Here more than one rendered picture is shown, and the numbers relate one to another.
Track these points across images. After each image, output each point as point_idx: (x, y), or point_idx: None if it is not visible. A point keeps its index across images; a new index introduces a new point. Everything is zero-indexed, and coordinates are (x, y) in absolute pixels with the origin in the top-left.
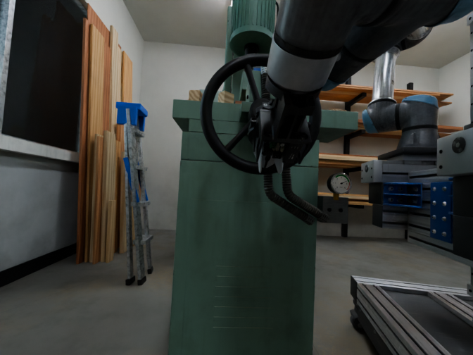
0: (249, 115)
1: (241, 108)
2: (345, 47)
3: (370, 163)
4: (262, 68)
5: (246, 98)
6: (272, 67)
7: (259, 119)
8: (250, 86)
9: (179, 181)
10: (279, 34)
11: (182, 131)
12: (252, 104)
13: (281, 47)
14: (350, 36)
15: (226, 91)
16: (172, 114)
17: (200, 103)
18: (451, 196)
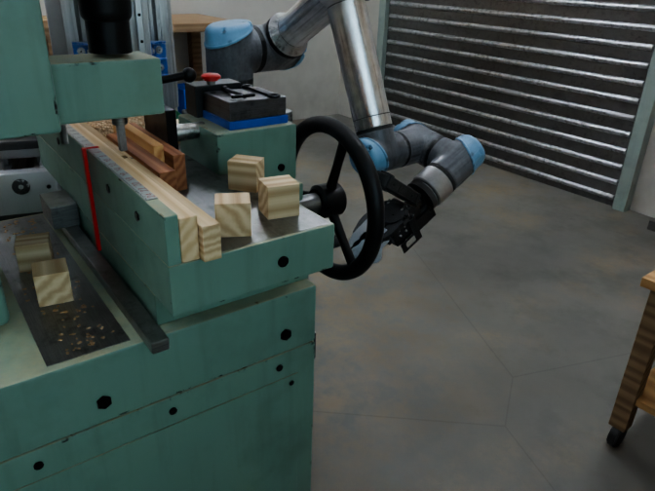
0: (339, 209)
1: (302, 194)
2: (405, 165)
3: (40, 177)
4: (291, 118)
5: (231, 155)
6: (444, 198)
7: (413, 222)
8: (340, 169)
9: (313, 380)
10: (455, 187)
11: (207, 306)
12: (345, 195)
13: (432, 178)
14: (411, 162)
15: (259, 157)
16: (332, 259)
17: (383, 220)
18: None
